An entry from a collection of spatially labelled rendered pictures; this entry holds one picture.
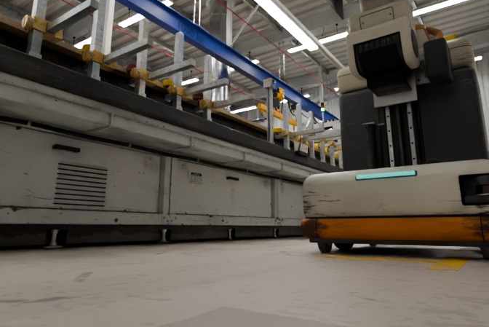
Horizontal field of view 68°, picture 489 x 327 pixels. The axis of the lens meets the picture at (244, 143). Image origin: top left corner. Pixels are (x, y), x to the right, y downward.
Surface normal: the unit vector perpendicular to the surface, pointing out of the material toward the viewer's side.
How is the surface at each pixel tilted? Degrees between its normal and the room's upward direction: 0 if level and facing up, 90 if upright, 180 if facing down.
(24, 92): 90
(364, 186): 90
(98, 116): 90
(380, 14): 98
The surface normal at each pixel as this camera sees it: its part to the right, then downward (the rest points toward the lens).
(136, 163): 0.82, -0.13
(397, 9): -0.58, -0.04
